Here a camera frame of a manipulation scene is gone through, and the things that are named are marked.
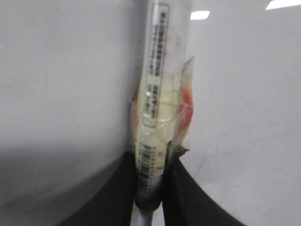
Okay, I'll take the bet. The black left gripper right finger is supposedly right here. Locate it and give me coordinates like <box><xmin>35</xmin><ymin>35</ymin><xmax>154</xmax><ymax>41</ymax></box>
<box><xmin>162</xmin><ymin>146</ymin><xmax>245</xmax><ymax>226</ymax></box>

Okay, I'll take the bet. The white black-tipped whiteboard marker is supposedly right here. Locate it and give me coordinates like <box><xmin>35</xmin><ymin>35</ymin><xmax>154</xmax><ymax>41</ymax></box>
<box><xmin>132</xmin><ymin>0</ymin><xmax>193</xmax><ymax>226</ymax></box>

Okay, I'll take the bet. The large white whiteboard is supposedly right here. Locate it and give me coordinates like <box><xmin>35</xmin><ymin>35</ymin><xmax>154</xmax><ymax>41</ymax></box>
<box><xmin>0</xmin><ymin>0</ymin><xmax>301</xmax><ymax>226</ymax></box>

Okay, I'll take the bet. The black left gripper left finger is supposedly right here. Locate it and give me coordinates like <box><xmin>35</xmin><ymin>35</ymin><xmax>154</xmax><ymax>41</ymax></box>
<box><xmin>58</xmin><ymin>152</ymin><xmax>136</xmax><ymax>226</ymax></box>

